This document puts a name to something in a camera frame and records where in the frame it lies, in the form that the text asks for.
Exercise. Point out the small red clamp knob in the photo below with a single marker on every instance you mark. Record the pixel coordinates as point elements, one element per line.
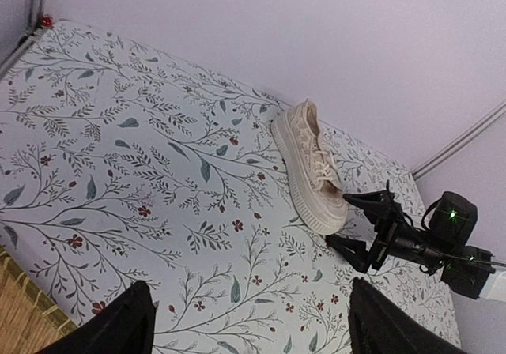
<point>46,22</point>

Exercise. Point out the cream lace platform sneaker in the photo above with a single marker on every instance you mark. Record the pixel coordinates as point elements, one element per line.
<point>314,185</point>

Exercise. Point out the left aluminium frame post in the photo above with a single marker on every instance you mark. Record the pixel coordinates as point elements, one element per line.
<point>20,21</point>

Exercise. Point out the floral patterned table mat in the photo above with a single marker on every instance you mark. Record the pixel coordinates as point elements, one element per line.
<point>120,162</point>

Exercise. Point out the yellow woven placemat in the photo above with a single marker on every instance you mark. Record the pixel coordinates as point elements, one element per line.
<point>30,321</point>

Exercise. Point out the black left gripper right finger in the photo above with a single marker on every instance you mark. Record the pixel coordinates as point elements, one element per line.
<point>377,325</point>

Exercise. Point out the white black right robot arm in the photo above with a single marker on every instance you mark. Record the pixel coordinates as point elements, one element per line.
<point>439,243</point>

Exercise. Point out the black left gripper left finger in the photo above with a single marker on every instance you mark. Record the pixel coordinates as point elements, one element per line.
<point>126,325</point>

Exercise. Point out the right aluminium frame post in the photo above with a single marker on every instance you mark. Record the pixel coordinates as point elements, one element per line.
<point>460,142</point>

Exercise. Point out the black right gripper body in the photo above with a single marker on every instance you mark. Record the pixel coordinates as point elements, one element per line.
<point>396,236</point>

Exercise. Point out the aluminium frame post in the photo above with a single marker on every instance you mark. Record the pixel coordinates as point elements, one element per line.
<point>20,21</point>
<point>460,142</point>

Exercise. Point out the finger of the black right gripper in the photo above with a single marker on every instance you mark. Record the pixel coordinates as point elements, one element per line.
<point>353,251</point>
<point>375,205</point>

